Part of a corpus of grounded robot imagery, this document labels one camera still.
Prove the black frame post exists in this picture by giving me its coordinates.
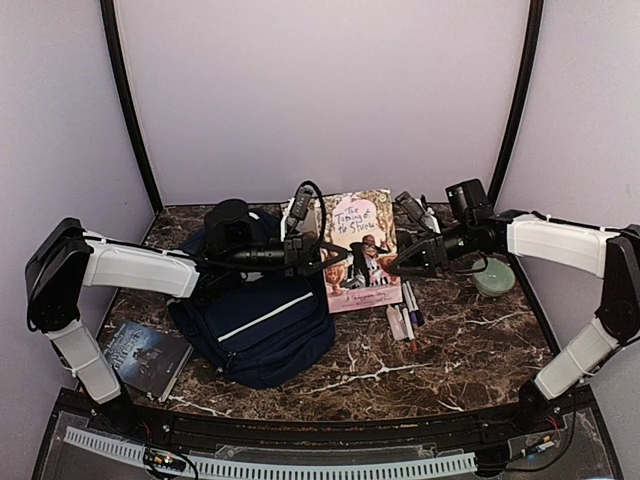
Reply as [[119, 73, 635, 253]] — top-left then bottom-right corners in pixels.
[[488, 0, 545, 204], [99, 0, 164, 216]]

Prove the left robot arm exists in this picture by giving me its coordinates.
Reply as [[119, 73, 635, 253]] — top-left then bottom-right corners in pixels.
[[24, 218, 335, 436]]

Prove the left black frame post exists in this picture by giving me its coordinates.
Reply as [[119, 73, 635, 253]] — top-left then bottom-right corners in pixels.
[[99, 0, 164, 216]]

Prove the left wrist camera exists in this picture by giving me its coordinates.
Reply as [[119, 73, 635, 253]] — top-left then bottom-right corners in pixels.
[[280, 180, 320, 239]]

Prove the green ceramic bowl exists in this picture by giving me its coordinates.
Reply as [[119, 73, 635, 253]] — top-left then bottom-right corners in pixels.
[[472, 258, 516, 297]]

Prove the Taming of the Shrew book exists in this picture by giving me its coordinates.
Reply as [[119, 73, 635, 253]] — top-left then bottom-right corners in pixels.
[[316, 189, 402, 314]]

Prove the right black frame post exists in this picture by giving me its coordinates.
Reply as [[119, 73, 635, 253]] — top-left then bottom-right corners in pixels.
[[488, 0, 545, 204]]

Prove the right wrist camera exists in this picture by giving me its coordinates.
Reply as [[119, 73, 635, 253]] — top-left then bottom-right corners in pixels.
[[394, 179, 494, 226]]

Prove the navy blue student backpack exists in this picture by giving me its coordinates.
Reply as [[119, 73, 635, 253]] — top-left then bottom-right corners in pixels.
[[167, 199, 335, 389]]

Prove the white marker purple cap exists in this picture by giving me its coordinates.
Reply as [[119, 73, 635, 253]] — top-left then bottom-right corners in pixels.
[[401, 307, 418, 353]]

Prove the white marker black cap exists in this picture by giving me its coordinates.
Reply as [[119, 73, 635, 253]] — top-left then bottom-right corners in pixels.
[[401, 281, 424, 327]]

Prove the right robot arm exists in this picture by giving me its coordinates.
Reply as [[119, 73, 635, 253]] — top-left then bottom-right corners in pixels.
[[390, 207, 639, 434]]

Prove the white slotted cable duct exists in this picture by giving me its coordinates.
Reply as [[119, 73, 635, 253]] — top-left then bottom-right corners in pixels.
[[62, 427, 477, 479]]

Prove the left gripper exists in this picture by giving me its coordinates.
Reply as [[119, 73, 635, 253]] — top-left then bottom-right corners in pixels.
[[225, 233, 347, 279]]

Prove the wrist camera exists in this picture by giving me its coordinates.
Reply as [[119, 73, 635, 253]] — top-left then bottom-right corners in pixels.
[[394, 179, 494, 226], [280, 180, 320, 239]]

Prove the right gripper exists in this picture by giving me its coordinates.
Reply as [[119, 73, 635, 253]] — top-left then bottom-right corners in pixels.
[[380, 220, 475, 278]]

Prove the black front rail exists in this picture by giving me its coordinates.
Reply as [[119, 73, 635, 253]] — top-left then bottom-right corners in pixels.
[[39, 387, 606, 457]]

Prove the dark Wuthering Heights book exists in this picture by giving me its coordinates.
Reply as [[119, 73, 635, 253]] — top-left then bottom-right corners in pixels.
[[103, 321, 193, 402]]

